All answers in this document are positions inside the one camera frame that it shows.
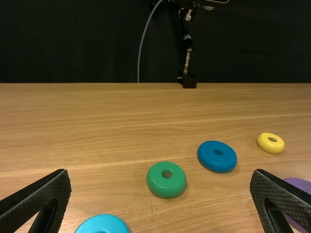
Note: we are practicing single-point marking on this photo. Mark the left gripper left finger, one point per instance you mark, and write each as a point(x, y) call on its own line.
point(58, 189)

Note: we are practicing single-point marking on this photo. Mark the black clamp stand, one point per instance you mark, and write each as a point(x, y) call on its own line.
point(189, 82)

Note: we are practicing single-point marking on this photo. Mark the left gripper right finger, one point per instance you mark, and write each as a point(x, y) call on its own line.
point(267, 191)

